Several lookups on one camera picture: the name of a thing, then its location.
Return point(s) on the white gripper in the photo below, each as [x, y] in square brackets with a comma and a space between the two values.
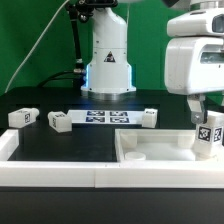
[194, 65]

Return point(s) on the white square tabletop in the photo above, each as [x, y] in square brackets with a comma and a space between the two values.
[157, 145]

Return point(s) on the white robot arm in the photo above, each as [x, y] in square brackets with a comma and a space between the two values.
[108, 73]

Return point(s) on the white marker tag sheet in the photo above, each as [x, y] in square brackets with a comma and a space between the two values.
[105, 117]

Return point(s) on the white U-shaped fence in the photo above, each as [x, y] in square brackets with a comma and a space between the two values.
[127, 174]

